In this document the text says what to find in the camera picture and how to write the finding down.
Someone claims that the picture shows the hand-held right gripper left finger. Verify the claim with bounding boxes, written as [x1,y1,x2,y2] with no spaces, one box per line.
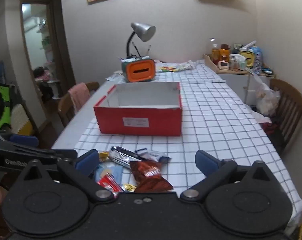
[17,149,116,202]

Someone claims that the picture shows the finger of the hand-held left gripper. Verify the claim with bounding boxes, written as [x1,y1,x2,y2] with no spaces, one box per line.
[9,134,39,147]
[50,149,78,159]

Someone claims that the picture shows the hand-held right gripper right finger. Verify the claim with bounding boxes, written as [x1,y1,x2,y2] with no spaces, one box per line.
[179,150,272,202]

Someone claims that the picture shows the light blue snack packet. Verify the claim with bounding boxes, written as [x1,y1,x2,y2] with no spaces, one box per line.
[95,164,123,187]

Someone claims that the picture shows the small red snack packet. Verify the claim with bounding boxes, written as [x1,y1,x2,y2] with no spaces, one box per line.
[97,175,124,193]

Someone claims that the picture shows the silver foil snack packet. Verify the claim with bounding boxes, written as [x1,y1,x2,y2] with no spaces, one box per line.
[109,146,143,168]

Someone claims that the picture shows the red cardboard box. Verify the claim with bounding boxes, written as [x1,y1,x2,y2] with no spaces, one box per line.
[93,82,183,137]

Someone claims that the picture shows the small gold snack packet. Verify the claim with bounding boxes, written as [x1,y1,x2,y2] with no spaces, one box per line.
[122,183,137,193]

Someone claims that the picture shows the white blue snack packet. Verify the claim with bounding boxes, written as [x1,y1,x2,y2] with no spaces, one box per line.
[135,148,172,163]

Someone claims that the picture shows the red brown snack packet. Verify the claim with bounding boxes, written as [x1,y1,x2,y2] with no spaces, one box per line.
[129,160,174,193]

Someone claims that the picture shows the white yellow storage bin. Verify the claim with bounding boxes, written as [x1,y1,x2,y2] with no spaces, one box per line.
[11,104,34,135]

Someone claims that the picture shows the green black bag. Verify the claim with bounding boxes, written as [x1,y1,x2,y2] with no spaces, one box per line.
[0,84,15,130]

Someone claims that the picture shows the white checked tablecloth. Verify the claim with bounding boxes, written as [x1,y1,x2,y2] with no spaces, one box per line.
[73,60,302,235]

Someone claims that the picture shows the pink cloth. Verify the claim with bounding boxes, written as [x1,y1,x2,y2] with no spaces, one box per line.
[68,82,91,112]

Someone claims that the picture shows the white cabinet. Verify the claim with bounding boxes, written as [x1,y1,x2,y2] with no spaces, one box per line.
[216,72,276,105]

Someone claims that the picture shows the white plastic bag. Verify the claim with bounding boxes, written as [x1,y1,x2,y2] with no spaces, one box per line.
[252,72,281,117]

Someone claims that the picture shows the colourful packet far table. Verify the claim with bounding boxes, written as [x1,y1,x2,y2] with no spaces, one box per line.
[154,60,206,73]

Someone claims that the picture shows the wooden slatted chair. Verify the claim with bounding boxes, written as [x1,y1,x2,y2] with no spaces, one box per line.
[262,78,302,155]

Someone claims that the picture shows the orange tissue box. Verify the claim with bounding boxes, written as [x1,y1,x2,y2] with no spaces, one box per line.
[121,58,156,83]

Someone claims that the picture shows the orange juice bottle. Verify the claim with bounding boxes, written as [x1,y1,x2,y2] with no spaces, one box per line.
[211,39,220,64]

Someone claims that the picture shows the yellow bag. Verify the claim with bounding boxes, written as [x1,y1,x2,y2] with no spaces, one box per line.
[238,50,256,68]

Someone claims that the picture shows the clear water bottle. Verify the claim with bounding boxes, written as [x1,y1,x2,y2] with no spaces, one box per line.
[252,45,263,75]

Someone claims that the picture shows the grey desk lamp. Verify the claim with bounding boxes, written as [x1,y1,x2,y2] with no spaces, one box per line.
[126,22,156,58]

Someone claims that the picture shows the brown door frame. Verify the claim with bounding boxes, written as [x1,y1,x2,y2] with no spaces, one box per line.
[19,0,76,100]

